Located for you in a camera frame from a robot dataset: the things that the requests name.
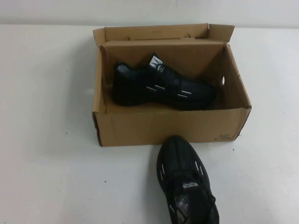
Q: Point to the black sneaker with white stripes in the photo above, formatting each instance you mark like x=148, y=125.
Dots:
x=130, y=88
x=187, y=158

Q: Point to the brown cardboard shoe box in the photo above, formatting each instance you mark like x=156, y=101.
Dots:
x=144, y=128

